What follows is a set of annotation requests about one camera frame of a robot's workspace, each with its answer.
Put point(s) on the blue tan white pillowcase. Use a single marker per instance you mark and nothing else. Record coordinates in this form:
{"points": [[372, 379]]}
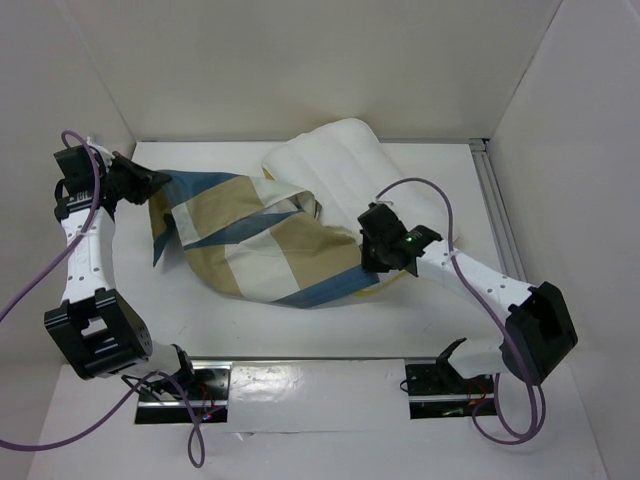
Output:
{"points": [[257, 239]]}

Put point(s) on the aluminium rail frame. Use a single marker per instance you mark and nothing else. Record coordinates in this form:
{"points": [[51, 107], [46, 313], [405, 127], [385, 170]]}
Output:
{"points": [[508, 253]]}

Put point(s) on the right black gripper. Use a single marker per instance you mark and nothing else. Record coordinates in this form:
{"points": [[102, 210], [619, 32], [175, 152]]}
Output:
{"points": [[377, 240]]}

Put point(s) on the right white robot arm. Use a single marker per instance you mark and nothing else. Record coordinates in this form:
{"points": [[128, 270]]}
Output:
{"points": [[536, 329]]}

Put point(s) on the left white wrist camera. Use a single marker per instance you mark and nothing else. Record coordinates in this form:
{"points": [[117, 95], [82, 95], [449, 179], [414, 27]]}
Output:
{"points": [[103, 151]]}

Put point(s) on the white pillow yellow trim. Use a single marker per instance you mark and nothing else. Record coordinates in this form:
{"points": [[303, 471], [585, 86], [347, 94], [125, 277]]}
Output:
{"points": [[344, 166]]}

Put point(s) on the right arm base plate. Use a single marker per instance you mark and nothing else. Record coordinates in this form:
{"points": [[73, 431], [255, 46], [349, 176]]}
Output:
{"points": [[436, 391]]}

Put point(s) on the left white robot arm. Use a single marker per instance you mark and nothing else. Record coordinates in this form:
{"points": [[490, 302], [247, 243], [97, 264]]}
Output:
{"points": [[95, 328]]}

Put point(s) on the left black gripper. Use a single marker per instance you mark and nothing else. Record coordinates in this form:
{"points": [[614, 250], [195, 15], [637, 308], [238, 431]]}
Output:
{"points": [[145, 181]]}

